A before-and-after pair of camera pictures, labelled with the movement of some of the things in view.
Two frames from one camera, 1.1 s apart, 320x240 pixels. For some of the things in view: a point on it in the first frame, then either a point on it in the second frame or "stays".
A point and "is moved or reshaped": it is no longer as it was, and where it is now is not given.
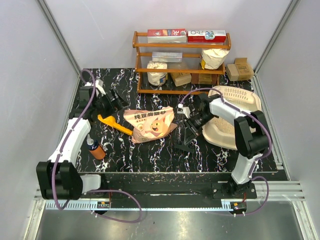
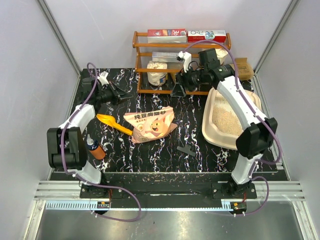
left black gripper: [116, 105] → [118, 94]
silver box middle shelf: [167, 57] stays
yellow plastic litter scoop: [110, 120] stays
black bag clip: [185, 147] is moved or reshaped
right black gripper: [190, 134] → [184, 80]
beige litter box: [222, 132] stays
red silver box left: [168, 35] stays
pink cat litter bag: [149, 124] stays
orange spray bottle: [95, 148] stays
